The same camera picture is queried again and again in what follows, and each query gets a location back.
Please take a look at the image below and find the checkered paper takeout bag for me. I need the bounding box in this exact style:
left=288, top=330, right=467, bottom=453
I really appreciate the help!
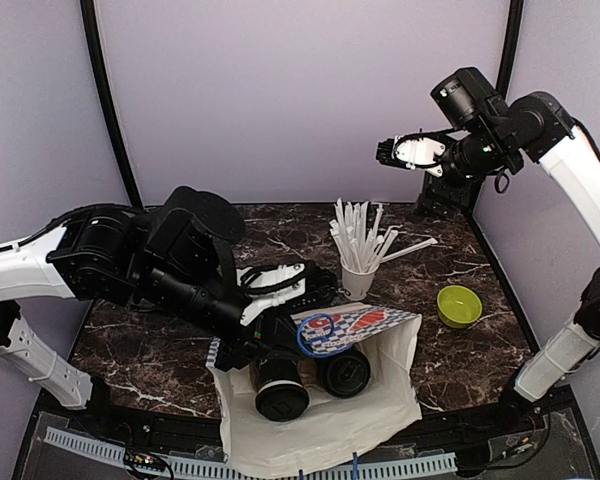
left=206, top=303, right=422, bottom=479

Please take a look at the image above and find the black paper coffee cup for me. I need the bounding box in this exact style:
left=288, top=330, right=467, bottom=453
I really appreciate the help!
left=314, top=349, right=372, bottom=400

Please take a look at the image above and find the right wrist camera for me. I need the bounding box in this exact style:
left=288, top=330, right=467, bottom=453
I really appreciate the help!
left=376, top=132, right=453, bottom=178

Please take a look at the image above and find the lime green bowl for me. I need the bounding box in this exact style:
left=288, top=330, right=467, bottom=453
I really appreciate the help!
left=436, top=285, right=483, bottom=329

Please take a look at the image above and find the white slotted cable duct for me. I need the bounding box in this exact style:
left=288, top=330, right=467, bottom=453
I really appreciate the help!
left=44, top=427, right=457, bottom=479

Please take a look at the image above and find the black right frame post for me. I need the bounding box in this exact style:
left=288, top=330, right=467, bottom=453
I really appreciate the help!
left=496, top=0, right=524, bottom=98

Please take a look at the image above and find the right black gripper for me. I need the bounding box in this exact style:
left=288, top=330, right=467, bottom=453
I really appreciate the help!
left=413, top=119, right=518, bottom=221

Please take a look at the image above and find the black frame post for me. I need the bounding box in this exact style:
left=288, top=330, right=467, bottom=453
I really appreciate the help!
left=79, top=0, right=143, bottom=207
left=496, top=0, right=524, bottom=98

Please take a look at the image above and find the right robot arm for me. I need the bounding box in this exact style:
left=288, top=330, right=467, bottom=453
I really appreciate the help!
left=412, top=67, right=600, bottom=434

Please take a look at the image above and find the black left frame post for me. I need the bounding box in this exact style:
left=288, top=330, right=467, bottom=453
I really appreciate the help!
left=79, top=0, right=143, bottom=207

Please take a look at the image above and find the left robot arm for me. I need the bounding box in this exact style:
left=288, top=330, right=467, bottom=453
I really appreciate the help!
left=0, top=186, right=315, bottom=436

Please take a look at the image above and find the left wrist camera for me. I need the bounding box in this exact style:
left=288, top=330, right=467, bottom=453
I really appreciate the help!
left=236, top=261, right=338, bottom=326

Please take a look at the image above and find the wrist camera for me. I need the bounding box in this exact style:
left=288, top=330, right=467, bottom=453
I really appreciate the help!
left=376, top=132, right=453, bottom=178
left=236, top=261, right=338, bottom=326

